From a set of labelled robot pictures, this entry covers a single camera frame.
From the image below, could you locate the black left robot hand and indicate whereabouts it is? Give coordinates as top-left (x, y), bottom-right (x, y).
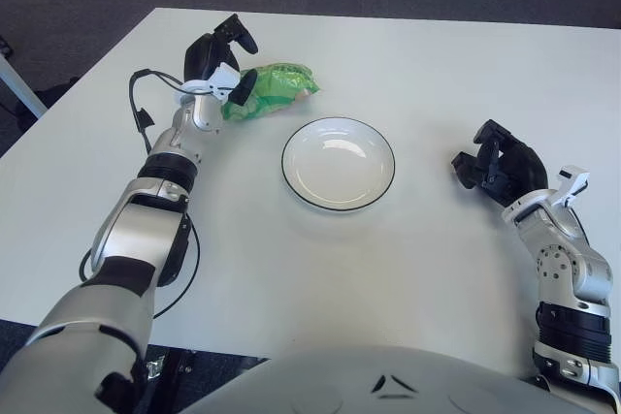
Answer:
top-left (180, 13), bottom-right (259, 108)

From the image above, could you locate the grey robot torso shell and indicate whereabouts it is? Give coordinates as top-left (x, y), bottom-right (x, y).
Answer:
top-left (178, 344), bottom-right (621, 414)

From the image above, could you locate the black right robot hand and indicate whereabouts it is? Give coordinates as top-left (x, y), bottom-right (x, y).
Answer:
top-left (450, 118), bottom-right (591, 226)

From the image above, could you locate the white plate black rim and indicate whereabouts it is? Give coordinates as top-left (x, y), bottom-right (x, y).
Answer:
top-left (280, 115), bottom-right (397, 214)

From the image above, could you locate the green snack chip bag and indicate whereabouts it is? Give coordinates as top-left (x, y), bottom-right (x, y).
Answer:
top-left (220, 61), bottom-right (322, 122)

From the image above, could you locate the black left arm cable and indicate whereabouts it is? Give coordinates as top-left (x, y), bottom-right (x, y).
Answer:
top-left (79, 68), bottom-right (202, 321)

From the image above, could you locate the white table leg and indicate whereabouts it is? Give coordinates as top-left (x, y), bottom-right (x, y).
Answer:
top-left (0, 51), bottom-right (49, 120)

